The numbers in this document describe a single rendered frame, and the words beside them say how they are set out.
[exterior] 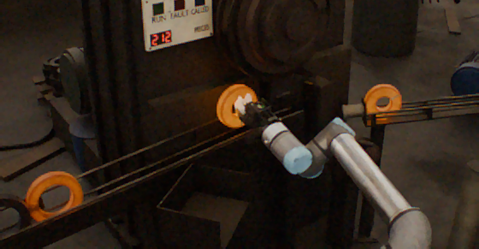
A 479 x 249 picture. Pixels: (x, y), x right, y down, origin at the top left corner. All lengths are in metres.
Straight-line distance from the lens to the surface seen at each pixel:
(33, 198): 1.82
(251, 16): 1.88
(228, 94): 1.96
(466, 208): 2.45
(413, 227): 1.49
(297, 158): 1.77
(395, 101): 2.36
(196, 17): 1.96
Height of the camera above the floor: 1.72
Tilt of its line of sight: 27 degrees down
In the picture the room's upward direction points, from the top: 1 degrees counter-clockwise
